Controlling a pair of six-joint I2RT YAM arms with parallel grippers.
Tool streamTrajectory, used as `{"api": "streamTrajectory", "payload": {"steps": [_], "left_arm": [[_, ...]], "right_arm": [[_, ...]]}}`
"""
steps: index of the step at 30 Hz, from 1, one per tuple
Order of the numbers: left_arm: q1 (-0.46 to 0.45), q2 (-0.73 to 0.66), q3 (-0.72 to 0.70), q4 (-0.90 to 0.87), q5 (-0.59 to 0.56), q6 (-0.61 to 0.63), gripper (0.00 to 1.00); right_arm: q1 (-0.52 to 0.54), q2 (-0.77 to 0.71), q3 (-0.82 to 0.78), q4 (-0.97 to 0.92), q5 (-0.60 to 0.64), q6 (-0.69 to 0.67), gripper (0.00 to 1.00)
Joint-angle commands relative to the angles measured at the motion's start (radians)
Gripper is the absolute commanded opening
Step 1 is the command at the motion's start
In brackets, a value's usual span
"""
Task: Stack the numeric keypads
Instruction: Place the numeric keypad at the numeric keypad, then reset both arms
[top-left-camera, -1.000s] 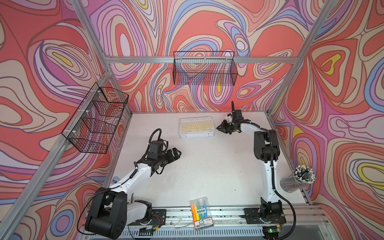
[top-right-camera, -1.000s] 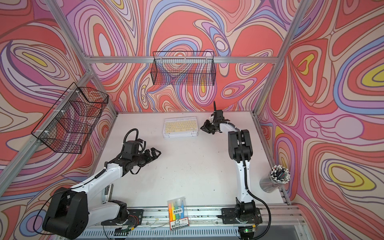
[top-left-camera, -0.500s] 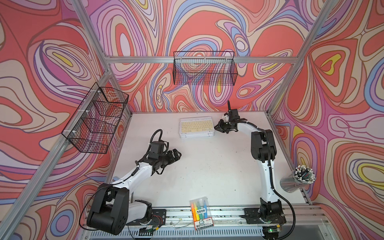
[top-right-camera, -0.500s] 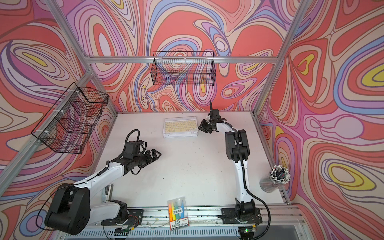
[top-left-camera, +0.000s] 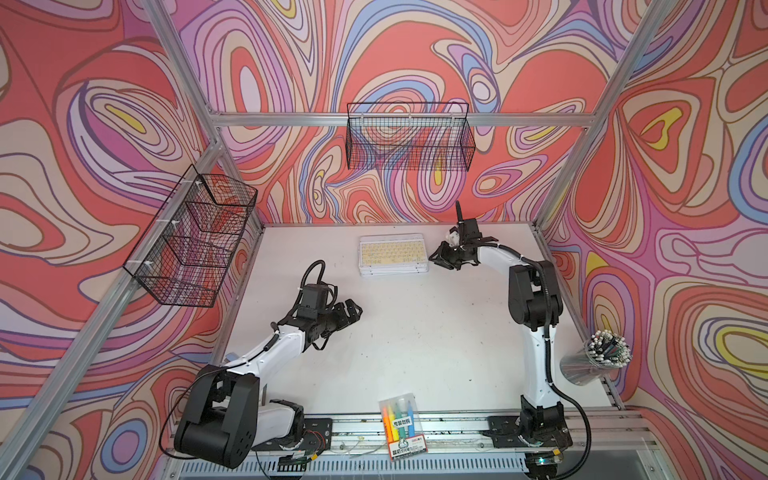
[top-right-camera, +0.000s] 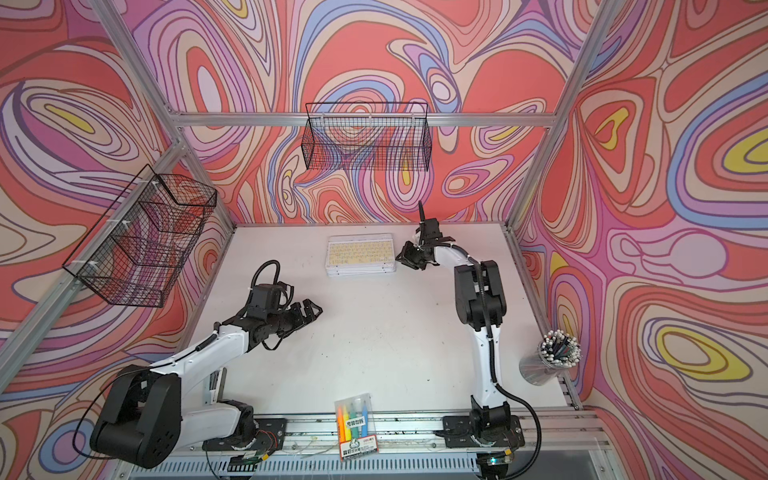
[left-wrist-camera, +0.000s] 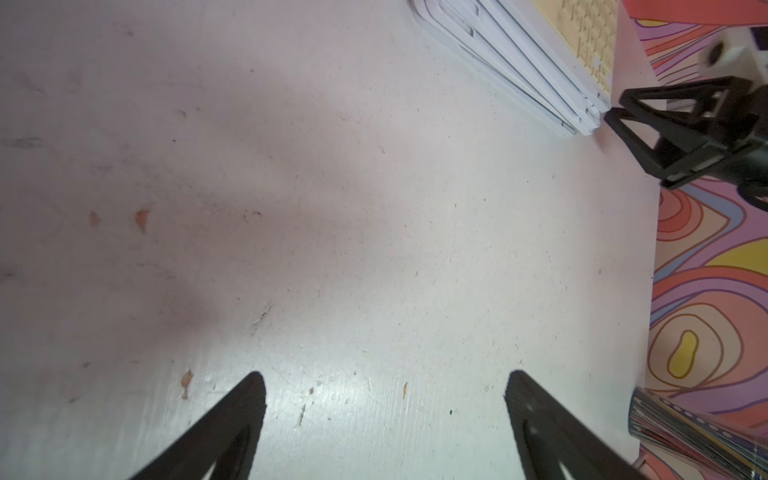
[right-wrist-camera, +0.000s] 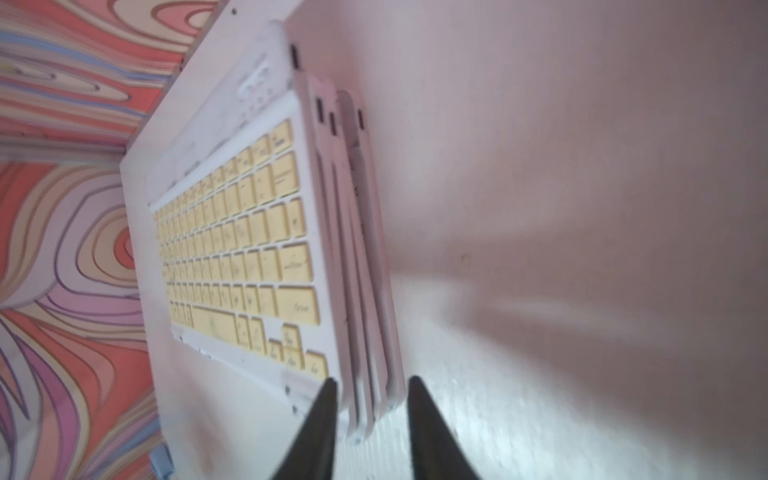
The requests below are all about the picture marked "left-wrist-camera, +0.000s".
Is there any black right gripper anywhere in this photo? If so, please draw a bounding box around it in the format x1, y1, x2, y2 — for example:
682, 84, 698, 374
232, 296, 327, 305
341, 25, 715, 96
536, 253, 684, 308
604, 77, 767, 210

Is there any white key keyboard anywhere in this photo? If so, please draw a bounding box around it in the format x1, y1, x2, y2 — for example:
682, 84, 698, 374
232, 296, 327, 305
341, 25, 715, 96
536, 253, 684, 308
410, 1, 607, 136

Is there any bundle of pens in cup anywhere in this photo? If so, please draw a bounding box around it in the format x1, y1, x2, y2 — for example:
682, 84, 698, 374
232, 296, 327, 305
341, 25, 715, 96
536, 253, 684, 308
628, 388, 767, 479

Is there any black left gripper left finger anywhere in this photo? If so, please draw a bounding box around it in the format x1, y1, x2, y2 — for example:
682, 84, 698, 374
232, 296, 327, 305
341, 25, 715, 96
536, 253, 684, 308
133, 371, 267, 479

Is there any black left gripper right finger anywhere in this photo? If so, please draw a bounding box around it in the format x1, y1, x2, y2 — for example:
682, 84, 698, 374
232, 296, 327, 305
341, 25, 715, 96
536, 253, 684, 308
504, 370, 644, 480

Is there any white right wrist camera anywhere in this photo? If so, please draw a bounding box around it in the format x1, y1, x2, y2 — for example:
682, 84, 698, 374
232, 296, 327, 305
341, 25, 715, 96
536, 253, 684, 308
698, 26, 767, 88

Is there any yellow key keyboard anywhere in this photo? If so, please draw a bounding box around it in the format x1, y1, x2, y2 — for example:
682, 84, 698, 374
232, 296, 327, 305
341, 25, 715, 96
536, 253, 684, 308
501, 0, 619, 113

